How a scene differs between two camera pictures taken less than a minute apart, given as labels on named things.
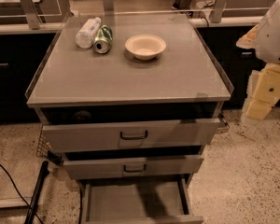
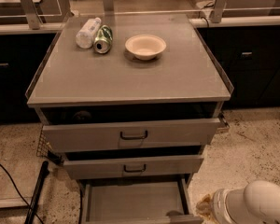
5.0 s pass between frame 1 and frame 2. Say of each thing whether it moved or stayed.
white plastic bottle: stayed
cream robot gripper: moved
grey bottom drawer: stayed
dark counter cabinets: stayed
